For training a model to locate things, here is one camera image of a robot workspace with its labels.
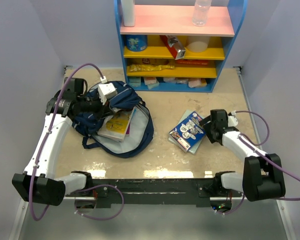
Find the dark blue sticker book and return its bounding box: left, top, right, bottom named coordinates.
left=168, top=111, right=207, bottom=152

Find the navy blue backpack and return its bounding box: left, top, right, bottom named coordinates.
left=72, top=81, right=154, bottom=159

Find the yellow cover book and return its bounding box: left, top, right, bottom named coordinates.
left=97, top=107, right=136, bottom=142

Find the purple Treehouse book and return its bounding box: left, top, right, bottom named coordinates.
left=125, top=122, right=131, bottom=136

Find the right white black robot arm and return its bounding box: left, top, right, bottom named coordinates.
left=199, top=109, right=286, bottom=202

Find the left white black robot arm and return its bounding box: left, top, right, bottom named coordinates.
left=12, top=78, right=103, bottom=206

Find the orange pink sponge pack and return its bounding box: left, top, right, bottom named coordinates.
left=188, top=78, right=207, bottom=88

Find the green sponge pack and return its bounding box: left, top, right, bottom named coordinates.
left=128, top=76, right=142, bottom=88

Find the yellow snack bag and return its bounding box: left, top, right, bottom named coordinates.
left=128, top=64, right=175, bottom=73

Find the orange flat box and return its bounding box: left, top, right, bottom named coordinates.
left=175, top=59, right=210, bottom=66

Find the blue round can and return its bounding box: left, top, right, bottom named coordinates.
left=126, top=35, right=148, bottom=52

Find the red silver snack box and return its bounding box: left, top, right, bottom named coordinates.
left=159, top=35, right=186, bottom=60

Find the white plastic tub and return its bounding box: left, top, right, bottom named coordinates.
left=186, top=36, right=210, bottom=53

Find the blue shelf unit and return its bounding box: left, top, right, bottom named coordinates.
left=114, top=0, right=248, bottom=93

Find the white cylinder bottle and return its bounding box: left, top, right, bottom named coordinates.
left=121, top=0, right=136, bottom=27

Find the clear plastic water bottle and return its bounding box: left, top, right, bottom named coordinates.
left=192, top=0, right=212, bottom=27

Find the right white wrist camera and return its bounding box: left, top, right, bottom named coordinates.
left=228, top=110, right=239, bottom=127

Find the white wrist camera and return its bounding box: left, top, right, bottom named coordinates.
left=97, top=76, right=118, bottom=105
left=228, top=110, right=239, bottom=127

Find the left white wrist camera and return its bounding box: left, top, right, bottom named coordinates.
left=97, top=76, right=118, bottom=105

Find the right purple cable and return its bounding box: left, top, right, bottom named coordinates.
left=214, top=110, right=300, bottom=216

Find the purple cable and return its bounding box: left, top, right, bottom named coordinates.
left=214, top=110, right=300, bottom=216
left=28, top=62, right=125, bottom=222

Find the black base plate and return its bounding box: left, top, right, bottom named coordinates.
left=63, top=177, right=241, bottom=209

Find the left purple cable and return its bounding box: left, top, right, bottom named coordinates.
left=28, top=62, right=125, bottom=222

